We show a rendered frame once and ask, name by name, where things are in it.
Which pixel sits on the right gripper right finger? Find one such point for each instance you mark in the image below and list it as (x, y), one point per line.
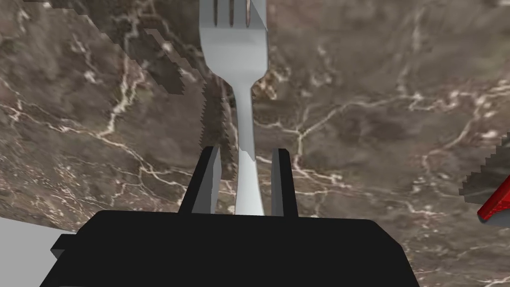
(283, 187)

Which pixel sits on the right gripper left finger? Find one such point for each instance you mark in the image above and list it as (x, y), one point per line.
(205, 187)

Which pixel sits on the silver fork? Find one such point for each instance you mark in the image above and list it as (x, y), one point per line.
(235, 52)

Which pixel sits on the red and grey object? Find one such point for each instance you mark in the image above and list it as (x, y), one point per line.
(496, 207)

